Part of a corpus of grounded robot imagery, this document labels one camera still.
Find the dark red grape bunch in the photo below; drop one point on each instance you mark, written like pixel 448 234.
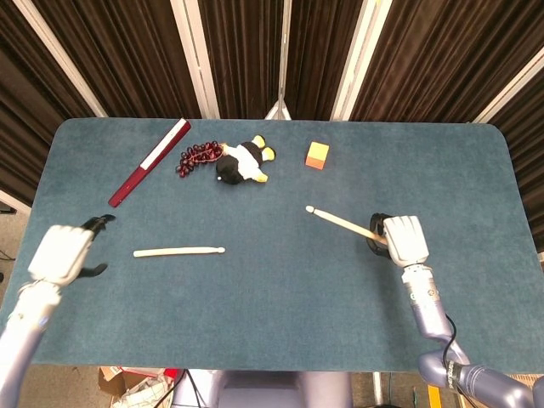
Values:
pixel 193 156

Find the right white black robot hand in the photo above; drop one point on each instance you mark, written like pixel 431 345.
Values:
pixel 406 240

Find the silver robot torso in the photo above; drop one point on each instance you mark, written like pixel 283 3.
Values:
pixel 276 389

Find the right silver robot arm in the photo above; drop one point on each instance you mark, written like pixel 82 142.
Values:
pixel 429 310

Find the black white penguin plush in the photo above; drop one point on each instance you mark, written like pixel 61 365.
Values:
pixel 238 165

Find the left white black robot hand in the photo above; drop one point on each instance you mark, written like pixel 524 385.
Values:
pixel 59 255

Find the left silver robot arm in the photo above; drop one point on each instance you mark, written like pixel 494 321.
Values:
pixel 23 331

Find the blue velvet table cloth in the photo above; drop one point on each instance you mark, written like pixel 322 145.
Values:
pixel 272 306

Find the thin white frame post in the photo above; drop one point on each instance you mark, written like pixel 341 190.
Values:
pixel 281 51

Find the pale wooden drumstick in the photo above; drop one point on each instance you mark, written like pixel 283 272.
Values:
pixel 178 251
pixel 340 221

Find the brown velvet curtain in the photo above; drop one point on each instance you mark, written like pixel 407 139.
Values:
pixel 251 55
pixel 127 55
pixel 529 140
pixel 438 55
pixel 25 106

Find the orange yellow foam cube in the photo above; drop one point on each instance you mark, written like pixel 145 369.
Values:
pixel 316 156

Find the cardboard box with papers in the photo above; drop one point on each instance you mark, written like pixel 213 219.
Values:
pixel 136 389

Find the dark red folded fan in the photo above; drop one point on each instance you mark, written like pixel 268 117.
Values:
pixel 142 168

